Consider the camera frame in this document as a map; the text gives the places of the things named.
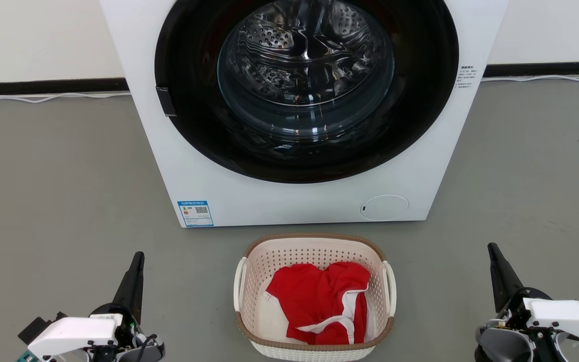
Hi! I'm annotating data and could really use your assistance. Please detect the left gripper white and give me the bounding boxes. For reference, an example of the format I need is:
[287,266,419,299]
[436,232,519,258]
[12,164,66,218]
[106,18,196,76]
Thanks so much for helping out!
[18,251,166,362]

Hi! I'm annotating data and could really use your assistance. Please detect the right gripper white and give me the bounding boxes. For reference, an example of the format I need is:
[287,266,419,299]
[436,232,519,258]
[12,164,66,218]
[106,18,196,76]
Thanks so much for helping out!
[474,242,579,362]

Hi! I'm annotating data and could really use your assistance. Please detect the white plastic laundry basket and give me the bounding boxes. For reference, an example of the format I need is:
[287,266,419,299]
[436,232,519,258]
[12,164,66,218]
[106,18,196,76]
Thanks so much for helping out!
[233,233,397,361]

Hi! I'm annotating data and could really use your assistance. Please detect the blue energy label sticker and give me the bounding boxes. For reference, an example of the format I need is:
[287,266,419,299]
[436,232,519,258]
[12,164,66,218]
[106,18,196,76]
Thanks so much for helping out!
[177,201,215,228]

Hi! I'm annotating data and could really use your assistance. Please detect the round white filter cover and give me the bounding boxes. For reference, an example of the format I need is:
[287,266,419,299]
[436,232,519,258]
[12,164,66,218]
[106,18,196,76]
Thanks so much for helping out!
[360,194,410,222]

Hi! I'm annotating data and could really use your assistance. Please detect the white front-load washing machine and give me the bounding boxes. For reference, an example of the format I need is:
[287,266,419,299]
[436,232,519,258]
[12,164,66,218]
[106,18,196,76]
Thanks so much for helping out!
[100,0,510,228]

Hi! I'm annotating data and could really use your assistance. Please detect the red and white garment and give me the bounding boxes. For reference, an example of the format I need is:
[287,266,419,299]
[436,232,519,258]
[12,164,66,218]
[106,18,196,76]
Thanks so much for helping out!
[265,261,372,345]

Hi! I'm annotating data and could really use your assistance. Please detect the round black washing machine door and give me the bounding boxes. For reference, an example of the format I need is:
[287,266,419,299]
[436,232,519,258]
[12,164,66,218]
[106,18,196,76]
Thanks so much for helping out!
[154,0,460,184]

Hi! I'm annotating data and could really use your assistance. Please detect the thin black left gripper cable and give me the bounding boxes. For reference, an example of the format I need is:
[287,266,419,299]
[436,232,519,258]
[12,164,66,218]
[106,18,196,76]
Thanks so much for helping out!
[136,333,158,362]

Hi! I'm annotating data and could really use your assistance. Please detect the black door handle latch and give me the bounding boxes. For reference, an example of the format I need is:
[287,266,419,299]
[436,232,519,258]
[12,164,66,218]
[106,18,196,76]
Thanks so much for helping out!
[156,86,177,118]

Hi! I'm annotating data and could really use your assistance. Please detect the white floor cable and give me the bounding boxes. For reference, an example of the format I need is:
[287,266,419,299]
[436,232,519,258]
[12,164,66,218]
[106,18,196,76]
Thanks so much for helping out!
[0,92,132,104]
[481,74,579,83]

